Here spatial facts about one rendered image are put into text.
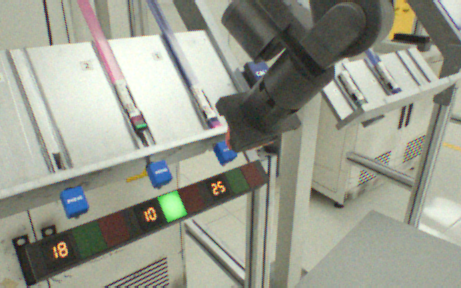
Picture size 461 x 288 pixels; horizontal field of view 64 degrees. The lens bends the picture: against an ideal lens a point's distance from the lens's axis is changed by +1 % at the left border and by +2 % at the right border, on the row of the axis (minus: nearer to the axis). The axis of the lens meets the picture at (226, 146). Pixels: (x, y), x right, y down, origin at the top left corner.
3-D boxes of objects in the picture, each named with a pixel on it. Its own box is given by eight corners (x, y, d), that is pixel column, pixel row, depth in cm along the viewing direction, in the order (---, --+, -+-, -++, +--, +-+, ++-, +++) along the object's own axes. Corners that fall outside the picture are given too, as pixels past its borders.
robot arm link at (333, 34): (373, 25, 29) (391, 19, 36) (281, -80, 30) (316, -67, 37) (272, 114, 36) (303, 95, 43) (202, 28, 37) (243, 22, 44)
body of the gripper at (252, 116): (211, 105, 45) (237, 70, 39) (272, 91, 50) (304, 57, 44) (234, 151, 43) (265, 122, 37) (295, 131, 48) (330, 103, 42)
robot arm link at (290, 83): (322, 87, 34) (351, 66, 37) (275, 31, 34) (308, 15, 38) (282, 122, 39) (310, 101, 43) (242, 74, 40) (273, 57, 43)
